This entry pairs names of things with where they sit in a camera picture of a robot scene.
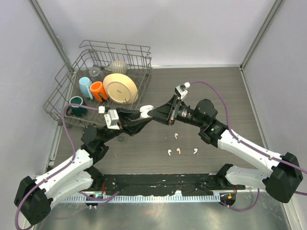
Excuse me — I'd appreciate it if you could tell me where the clear glass cup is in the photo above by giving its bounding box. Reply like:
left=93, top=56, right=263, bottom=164
left=89, top=67, right=101, bottom=77

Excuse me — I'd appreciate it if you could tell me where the orange mug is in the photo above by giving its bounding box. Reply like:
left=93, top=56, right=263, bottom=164
left=90, top=81, right=108, bottom=102

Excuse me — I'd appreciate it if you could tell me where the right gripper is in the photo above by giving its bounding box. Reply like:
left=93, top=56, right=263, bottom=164
left=148, top=95, right=205, bottom=128

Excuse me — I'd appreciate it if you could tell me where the white earbud charging case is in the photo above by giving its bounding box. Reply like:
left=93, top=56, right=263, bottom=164
left=139, top=105, right=154, bottom=118

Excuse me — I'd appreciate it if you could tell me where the beige plate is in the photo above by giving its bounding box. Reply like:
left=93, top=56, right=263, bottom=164
left=103, top=73, right=138, bottom=104

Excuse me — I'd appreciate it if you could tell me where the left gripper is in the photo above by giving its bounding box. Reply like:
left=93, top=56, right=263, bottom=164
left=100, top=107, right=152, bottom=144

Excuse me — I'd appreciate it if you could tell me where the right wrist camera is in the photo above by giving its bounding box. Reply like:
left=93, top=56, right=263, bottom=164
left=175, top=82, right=191, bottom=101

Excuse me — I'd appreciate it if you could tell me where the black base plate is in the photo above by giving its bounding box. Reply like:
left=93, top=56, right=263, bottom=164
left=85, top=173, right=246, bottom=196

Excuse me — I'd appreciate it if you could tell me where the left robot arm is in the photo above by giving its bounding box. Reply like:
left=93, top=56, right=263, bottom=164
left=14, top=105, right=154, bottom=229

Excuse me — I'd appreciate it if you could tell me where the purple cable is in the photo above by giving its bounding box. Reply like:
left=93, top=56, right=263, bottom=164
left=14, top=104, right=120, bottom=230
left=189, top=81, right=307, bottom=195

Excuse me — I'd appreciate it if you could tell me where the slotted cable duct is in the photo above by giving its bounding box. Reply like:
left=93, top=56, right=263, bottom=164
left=63, top=193, right=220, bottom=204

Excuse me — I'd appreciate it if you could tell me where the grey wire dish rack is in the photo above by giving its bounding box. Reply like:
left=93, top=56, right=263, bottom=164
left=43, top=40, right=152, bottom=128

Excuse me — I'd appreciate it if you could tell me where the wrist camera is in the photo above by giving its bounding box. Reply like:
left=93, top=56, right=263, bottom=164
left=98, top=106, right=120, bottom=130
left=175, top=82, right=191, bottom=101

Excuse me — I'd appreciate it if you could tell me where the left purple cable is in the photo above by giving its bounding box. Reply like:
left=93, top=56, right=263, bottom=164
left=14, top=104, right=120, bottom=230

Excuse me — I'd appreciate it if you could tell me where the light blue mug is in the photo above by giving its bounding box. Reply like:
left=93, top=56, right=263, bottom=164
left=79, top=77, right=93, bottom=100

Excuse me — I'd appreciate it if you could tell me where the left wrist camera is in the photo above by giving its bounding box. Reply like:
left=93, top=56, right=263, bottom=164
left=98, top=106, right=120, bottom=130

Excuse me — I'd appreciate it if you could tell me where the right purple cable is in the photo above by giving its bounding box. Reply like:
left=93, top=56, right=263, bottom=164
left=189, top=81, right=307, bottom=195

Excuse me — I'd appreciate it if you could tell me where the dark green mug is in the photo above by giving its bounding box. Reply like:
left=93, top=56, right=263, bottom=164
left=69, top=96, right=88, bottom=117

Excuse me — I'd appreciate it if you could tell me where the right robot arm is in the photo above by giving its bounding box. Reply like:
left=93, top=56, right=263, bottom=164
left=148, top=95, right=303, bottom=203

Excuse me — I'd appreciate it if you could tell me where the striped ceramic cup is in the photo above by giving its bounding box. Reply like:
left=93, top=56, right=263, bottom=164
left=107, top=60, right=128, bottom=74

